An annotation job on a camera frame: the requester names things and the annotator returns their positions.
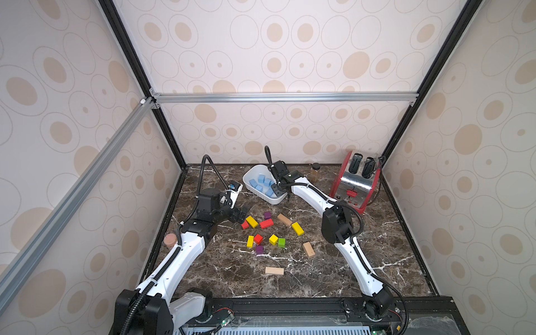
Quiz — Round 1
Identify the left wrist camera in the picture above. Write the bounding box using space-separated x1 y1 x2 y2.
227 180 243 209

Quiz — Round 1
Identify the long red block middle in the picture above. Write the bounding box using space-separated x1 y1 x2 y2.
260 219 274 229

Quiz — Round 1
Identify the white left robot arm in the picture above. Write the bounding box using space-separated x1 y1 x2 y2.
110 181 247 334

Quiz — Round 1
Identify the silver diagonal frame bar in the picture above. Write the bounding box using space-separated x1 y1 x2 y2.
1 96 155 314

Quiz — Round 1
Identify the small red cube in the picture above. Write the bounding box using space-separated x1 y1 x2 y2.
254 234 263 245

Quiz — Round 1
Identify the long tan block bottom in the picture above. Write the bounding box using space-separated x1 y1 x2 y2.
265 267 285 276

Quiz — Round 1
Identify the long tan block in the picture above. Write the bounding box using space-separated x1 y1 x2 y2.
277 214 293 227
265 267 285 276

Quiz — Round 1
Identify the white rectangular dish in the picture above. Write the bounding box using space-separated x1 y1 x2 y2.
243 165 287 205

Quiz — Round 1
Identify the long yellow block right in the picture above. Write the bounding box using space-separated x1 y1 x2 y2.
291 222 304 236

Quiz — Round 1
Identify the purple block lower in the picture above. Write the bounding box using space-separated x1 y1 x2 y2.
255 246 265 255

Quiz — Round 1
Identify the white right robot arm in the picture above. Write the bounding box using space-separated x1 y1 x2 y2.
268 159 403 322

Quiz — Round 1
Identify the long yellow block left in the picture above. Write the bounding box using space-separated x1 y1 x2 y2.
246 216 259 228

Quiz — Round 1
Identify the small yellow cube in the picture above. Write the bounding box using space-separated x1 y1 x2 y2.
269 234 279 245

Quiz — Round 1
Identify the small brown spice jar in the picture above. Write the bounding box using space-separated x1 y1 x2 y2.
308 162 321 183

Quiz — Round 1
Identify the long yellow block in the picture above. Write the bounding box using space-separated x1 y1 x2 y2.
291 222 304 236
246 216 259 228

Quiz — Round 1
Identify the pink lidded glass jar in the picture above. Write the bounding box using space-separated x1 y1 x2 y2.
163 233 178 249

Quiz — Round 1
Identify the tan block right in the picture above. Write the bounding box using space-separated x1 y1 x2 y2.
303 242 315 258

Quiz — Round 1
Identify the narrow yellow block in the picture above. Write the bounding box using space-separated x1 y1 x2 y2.
247 235 255 248

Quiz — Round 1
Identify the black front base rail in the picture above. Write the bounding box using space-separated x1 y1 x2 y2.
109 296 470 335

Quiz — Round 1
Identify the silver horizontal frame bar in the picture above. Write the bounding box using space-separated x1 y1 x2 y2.
154 92 419 103

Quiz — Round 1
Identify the long tan block upper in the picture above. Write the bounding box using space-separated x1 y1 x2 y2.
277 214 293 227

